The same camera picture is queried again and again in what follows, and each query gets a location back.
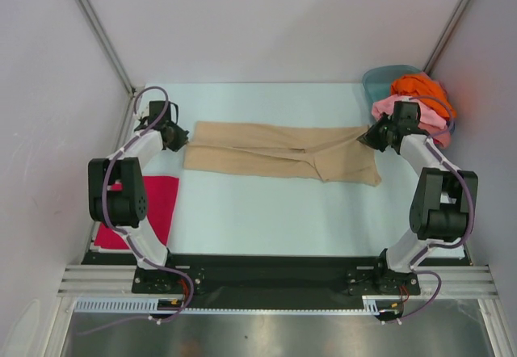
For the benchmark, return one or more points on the aluminium frame post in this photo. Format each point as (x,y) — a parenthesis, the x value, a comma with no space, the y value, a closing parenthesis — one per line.
(95,24)
(446,35)

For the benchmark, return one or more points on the right aluminium frame post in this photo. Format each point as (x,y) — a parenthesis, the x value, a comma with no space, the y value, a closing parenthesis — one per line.
(446,35)

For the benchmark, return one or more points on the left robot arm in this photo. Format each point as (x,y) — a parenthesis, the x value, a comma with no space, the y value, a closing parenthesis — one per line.
(139,208)

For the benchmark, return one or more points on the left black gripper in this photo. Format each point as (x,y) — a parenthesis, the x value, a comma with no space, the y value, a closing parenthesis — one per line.
(181,140)

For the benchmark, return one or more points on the teal plastic basket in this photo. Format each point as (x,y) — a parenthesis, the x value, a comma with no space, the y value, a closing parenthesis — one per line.
(377,82)

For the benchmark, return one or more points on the white slotted cable duct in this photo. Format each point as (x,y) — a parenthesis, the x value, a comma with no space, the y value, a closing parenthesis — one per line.
(158,306)

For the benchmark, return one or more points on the pink t shirt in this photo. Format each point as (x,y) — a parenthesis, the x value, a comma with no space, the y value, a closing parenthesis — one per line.
(435,118)

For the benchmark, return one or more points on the left aluminium frame post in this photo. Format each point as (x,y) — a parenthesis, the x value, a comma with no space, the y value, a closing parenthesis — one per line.
(95,24)

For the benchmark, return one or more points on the folded magenta t shirt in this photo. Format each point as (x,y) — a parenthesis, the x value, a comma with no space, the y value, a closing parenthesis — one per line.
(162,192)

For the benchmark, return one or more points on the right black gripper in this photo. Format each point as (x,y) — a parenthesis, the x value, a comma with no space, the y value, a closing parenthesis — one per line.
(370,137)

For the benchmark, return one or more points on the aluminium front rail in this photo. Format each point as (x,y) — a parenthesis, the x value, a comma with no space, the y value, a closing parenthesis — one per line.
(103,280)

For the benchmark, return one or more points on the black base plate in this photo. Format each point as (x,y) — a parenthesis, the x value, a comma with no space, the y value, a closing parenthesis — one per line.
(265,282)

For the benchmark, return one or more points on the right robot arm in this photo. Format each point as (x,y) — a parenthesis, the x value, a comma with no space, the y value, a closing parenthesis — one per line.
(442,211)

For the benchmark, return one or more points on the orange t shirt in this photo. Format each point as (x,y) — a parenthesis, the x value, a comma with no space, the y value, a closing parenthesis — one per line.
(429,91)

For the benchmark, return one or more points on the beige t shirt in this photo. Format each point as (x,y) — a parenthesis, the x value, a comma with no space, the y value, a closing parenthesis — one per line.
(325,154)

